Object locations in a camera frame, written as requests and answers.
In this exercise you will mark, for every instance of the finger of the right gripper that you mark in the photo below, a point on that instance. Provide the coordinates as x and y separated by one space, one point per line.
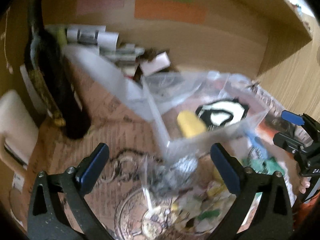
296 119

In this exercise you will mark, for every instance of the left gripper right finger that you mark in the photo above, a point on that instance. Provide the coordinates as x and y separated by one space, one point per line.
273 218

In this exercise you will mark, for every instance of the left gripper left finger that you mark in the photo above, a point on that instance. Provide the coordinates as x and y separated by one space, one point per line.
46 217

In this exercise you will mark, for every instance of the green knitted cloth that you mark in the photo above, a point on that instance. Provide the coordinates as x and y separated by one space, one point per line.
263 166

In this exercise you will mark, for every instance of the black and white fabric item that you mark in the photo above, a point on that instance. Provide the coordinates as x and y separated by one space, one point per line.
222 113

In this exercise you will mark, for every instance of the clear plastic box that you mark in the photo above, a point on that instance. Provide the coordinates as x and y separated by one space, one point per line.
193 110

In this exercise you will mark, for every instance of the yellow sponge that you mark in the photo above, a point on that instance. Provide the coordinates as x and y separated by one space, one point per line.
189 124

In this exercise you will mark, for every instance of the person's right hand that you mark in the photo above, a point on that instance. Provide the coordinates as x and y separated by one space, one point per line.
304 184

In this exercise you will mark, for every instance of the blue plastic packet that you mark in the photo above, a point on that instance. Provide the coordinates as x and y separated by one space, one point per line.
257 145

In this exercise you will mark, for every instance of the small white card box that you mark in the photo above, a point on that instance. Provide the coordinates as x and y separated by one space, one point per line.
160 62

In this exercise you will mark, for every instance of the dark wine bottle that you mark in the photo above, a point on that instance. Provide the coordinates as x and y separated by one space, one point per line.
43 62

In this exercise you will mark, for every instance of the white plastic box lid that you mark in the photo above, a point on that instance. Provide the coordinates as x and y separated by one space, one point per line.
111 78

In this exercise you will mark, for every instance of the orange sticky note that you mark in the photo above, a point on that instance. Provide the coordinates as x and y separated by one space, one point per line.
170 10

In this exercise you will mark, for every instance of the stack of papers and magazines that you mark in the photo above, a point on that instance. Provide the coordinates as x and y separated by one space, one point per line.
103 43

